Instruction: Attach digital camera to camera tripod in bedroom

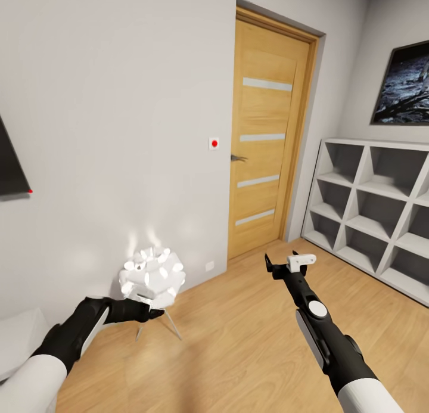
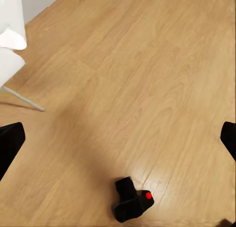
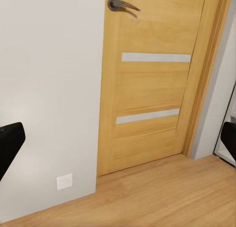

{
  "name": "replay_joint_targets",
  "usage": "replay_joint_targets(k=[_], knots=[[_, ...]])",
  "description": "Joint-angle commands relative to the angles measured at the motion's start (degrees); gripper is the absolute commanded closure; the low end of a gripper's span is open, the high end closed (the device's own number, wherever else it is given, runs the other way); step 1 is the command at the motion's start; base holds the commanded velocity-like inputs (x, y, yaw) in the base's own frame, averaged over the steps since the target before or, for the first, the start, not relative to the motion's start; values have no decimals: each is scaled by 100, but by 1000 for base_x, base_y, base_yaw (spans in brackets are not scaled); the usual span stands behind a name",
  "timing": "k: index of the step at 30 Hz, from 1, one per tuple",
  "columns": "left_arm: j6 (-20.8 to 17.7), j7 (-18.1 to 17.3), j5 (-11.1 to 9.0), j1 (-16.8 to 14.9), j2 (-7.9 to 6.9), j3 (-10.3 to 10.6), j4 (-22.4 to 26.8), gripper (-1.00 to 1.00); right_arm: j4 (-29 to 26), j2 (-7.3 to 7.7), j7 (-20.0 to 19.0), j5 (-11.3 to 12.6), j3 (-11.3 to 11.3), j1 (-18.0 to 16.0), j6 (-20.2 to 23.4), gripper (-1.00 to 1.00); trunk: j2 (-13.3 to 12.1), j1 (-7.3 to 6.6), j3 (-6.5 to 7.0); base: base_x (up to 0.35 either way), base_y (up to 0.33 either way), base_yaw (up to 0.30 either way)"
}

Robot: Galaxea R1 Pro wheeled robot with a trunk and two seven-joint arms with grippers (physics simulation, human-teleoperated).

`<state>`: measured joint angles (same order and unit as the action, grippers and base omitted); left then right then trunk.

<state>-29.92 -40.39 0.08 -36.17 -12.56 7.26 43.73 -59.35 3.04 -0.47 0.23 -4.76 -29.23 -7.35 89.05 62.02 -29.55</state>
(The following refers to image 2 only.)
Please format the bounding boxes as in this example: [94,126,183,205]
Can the digital camera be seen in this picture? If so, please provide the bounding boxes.
[112,176,154,222]

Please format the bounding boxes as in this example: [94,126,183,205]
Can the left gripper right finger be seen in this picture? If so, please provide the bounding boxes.
[220,121,236,161]

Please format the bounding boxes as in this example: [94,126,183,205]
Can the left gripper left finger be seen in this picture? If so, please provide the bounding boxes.
[0,122,26,181]

